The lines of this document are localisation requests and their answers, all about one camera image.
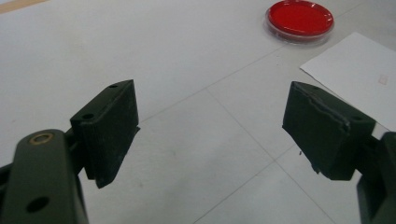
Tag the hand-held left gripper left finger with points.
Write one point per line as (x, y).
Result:
(109, 130)

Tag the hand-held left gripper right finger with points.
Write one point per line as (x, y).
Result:
(323, 133)

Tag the red petri dish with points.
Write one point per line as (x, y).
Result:
(300, 18)

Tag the white paper sheet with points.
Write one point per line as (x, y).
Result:
(358, 74)

